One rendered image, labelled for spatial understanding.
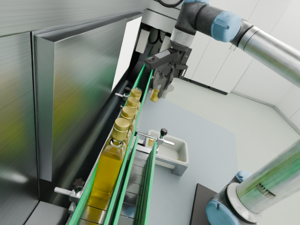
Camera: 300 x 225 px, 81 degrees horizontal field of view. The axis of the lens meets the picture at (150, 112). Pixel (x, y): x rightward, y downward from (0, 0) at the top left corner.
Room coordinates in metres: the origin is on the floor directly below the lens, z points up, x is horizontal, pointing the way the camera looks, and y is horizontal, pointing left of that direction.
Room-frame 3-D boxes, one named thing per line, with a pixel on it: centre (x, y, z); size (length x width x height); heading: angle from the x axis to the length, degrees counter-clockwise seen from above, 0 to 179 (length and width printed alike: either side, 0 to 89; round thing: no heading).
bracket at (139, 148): (0.56, -0.04, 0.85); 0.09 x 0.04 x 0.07; 95
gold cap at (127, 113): (0.38, 0.05, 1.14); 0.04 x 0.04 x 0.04
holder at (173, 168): (0.69, -0.12, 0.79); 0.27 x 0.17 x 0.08; 95
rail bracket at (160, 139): (0.56, -0.06, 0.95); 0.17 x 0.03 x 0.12; 95
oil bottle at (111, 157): (0.32, 0.05, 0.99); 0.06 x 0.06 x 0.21; 5
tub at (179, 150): (0.69, -0.14, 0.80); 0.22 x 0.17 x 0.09; 95
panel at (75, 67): (0.68, 0.22, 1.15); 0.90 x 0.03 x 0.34; 5
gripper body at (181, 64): (0.67, -0.02, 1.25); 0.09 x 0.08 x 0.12; 131
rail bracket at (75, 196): (0.24, 0.12, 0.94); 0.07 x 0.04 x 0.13; 95
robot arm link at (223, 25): (0.61, -0.10, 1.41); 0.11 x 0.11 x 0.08; 52
